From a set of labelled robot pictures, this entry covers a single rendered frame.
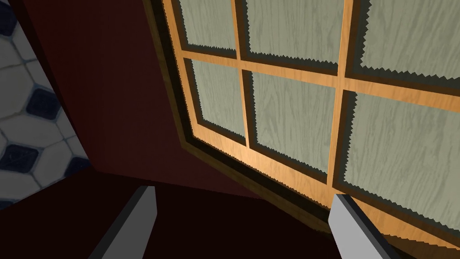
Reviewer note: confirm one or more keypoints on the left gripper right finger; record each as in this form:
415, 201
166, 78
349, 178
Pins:
350, 233

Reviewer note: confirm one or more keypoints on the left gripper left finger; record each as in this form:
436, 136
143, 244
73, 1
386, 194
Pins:
131, 230

